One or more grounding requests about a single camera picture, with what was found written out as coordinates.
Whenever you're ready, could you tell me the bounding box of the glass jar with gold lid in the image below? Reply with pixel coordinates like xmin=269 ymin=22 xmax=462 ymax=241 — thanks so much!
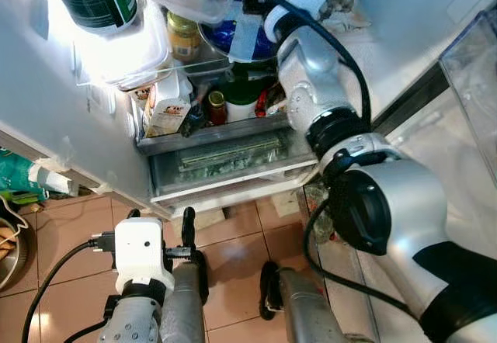
xmin=166 ymin=11 xmax=203 ymax=64

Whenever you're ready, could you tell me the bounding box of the white fridge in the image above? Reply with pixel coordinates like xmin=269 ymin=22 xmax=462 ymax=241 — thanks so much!
xmin=0 ymin=0 xmax=497 ymax=221

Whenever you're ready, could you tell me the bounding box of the white jar with green lid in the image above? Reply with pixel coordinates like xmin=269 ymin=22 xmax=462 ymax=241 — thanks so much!
xmin=224 ymin=79 xmax=266 ymax=123

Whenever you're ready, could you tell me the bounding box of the clear fridge door bin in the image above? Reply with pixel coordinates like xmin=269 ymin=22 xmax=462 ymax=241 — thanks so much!
xmin=438 ymin=9 xmax=497 ymax=260

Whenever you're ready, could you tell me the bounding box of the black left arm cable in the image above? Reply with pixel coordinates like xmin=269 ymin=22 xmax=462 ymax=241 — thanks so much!
xmin=21 ymin=233 xmax=118 ymax=343

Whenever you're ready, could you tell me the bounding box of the grey robot left leg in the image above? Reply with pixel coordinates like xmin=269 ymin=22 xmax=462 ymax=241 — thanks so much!
xmin=158 ymin=259 xmax=209 ymax=343

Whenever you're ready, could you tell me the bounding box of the blue round bowl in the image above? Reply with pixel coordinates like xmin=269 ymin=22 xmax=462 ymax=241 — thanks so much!
xmin=200 ymin=19 xmax=279 ymax=62

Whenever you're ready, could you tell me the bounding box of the metal bowl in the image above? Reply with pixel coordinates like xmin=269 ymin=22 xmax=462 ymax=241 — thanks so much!
xmin=0 ymin=202 xmax=33 ymax=291

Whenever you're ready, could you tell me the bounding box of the grey robot right leg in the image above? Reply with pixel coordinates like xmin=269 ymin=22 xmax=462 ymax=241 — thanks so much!
xmin=260 ymin=262 xmax=375 ymax=343

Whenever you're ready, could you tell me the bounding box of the green plastic bag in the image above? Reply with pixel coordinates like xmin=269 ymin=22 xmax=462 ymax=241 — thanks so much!
xmin=0 ymin=149 xmax=75 ymax=206

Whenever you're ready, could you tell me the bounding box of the clear bag of brown food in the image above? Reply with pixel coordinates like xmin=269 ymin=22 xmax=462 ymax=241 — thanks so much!
xmin=322 ymin=0 xmax=363 ymax=35

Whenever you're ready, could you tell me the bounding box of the clear fridge crisper drawer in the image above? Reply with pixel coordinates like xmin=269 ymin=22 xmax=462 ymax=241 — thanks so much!
xmin=146 ymin=126 xmax=321 ymax=198

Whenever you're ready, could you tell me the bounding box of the clear lidded storage box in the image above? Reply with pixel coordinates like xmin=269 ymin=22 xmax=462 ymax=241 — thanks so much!
xmin=76 ymin=16 xmax=173 ymax=89

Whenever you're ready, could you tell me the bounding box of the grey robot leg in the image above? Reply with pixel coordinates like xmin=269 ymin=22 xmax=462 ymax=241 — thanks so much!
xmin=260 ymin=262 xmax=375 ymax=343
xmin=158 ymin=259 xmax=209 ymax=343

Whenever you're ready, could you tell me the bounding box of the small red jar gold lid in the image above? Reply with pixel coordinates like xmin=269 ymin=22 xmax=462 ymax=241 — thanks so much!
xmin=206 ymin=90 xmax=229 ymax=126

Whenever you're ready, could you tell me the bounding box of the white milk carton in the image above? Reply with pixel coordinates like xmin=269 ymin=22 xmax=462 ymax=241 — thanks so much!
xmin=143 ymin=71 xmax=194 ymax=137

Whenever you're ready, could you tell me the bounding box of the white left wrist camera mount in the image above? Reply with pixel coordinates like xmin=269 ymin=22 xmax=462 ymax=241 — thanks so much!
xmin=114 ymin=217 xmax=175 ymax=294

